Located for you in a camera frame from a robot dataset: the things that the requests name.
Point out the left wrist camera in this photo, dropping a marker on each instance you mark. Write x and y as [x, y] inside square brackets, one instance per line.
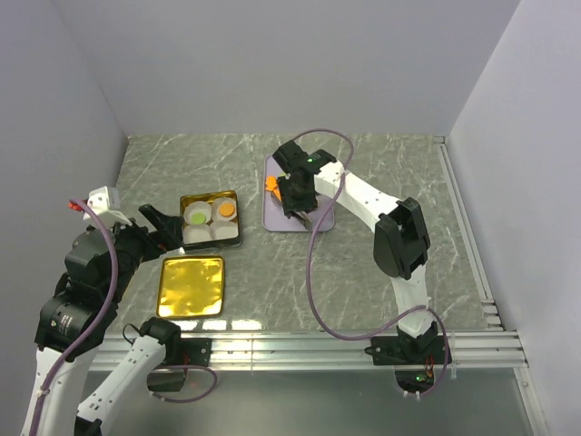
[106, 204]

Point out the white paper cup front left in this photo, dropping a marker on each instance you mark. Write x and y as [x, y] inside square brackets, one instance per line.
[196, 233]

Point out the green round cookie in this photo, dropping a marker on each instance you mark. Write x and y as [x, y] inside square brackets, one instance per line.
[198, 218]

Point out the gold cookie tin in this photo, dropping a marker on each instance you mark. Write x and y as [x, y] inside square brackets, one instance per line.
[209, 198]

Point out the lilac plastic tray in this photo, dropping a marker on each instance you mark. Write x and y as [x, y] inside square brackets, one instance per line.
[273, 218]

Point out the white paper cup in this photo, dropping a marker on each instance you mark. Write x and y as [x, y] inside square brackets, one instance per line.
[198, 206]
[215, 205]
[224, 230]
[196, 233]

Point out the orange dotted round cookie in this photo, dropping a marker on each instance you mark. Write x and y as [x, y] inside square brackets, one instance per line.
[227, 209]

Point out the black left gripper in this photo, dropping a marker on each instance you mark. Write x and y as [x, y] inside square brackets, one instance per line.
[166, 235]

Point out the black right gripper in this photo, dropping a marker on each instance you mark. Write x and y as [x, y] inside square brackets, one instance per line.
[308, 205]

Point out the white paper cup front right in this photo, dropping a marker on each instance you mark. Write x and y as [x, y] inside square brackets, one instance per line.
[224, 230]

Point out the white paper cup back left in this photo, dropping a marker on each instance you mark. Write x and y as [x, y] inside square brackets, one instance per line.
[198, 206]

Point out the gold tin lid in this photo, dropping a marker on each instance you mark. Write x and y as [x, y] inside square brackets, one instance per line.
[191, 287]

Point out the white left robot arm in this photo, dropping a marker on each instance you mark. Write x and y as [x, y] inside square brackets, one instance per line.
[73, 323]

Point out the orange fish cookie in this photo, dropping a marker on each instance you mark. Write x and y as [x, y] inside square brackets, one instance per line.
[271, 185]

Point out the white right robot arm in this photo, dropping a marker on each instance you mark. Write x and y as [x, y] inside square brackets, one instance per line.
[400, 234]

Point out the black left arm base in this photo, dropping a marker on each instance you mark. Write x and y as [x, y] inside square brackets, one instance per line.
[190, 351]

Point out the white paper cup back right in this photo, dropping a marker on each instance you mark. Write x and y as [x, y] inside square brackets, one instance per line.
[215, 205]

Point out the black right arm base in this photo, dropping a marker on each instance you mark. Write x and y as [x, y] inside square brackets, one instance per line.
[420, 365]

